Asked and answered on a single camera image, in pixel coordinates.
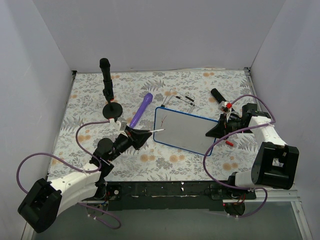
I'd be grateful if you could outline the red marker cap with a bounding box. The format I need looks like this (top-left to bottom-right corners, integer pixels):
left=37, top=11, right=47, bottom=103
left=225, top=140, right=234, bottom=147

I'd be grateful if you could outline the red white marker pen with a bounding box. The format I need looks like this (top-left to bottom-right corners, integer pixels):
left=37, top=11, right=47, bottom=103
left=148, top=128, right=166, bottom=134

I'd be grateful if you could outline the blue framed whiteboard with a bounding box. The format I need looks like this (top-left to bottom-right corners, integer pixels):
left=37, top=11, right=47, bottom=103
left=153, top=107, right=218, bottom=155

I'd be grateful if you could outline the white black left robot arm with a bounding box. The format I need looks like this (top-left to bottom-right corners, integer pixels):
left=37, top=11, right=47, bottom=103
left=17, top=126, right=152, bottom=233

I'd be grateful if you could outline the black round microphone stand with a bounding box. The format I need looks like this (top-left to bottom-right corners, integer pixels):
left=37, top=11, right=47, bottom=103
left=102, top=100, right=123, bottom=121

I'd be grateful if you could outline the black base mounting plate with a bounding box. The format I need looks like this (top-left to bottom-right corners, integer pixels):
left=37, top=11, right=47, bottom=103
left=86, top=181, right=256, bottom=211

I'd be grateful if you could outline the black microphone on stand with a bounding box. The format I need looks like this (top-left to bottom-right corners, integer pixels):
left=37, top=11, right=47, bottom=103
left=99, top=58, right=114, bottom=101

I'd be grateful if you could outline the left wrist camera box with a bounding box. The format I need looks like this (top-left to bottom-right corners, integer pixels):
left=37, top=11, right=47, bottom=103
left=109, top=117, right=127, bottom=133

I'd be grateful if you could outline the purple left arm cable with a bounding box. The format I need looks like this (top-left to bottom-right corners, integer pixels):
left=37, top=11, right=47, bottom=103
left=16, top=119, right=122, bottom=230

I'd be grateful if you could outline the black wire whiteboard stand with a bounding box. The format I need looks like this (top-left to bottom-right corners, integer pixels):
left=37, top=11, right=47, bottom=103
left=160, top=91, right=196, bottom=114

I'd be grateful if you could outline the aluminium front rail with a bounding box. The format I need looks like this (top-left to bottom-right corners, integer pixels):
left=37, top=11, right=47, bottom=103
left=219, top=181, right=301, bottom=202

